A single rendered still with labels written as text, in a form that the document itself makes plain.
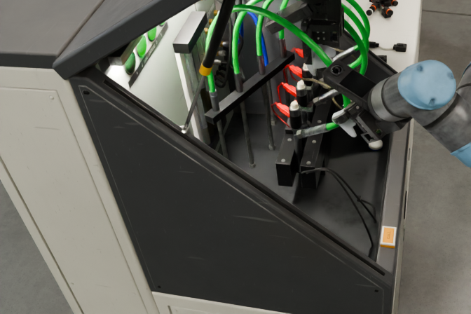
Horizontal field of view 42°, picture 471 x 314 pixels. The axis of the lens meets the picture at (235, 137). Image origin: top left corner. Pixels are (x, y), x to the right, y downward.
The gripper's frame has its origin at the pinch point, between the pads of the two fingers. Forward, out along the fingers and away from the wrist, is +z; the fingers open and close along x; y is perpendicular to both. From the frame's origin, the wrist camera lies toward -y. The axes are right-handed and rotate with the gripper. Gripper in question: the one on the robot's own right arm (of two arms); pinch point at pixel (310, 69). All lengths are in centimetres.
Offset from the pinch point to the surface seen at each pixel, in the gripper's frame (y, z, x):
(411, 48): 20, 26, 48
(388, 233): 19.4, 27.4, -21.3
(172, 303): -31, 48, -35
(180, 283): -27, 39, -35
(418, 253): 28, 124, 50
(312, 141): -1.6, 25.4, 4.1
